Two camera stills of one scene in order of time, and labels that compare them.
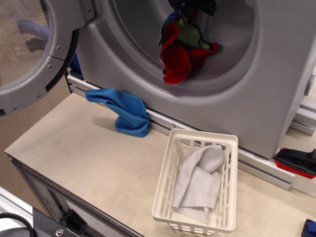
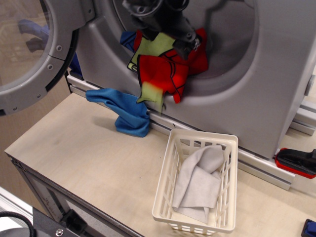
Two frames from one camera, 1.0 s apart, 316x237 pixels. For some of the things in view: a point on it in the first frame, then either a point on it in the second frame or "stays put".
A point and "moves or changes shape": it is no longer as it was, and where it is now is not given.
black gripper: [207, 6] to [174, 23]
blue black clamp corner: [309, 229] stays put
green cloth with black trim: [188, 35] moves or changes shape
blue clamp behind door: [42, 32] stays put
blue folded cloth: [131, 111] stays put
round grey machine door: [38, 39] stays put
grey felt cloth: [198, 186] stays put
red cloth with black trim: [179, 59] moves or changes shape
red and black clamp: [302, 163] stays put
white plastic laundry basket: [196, 190] stays put
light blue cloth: [174, 15] moves or changes shape
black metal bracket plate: [45, 225] stays put
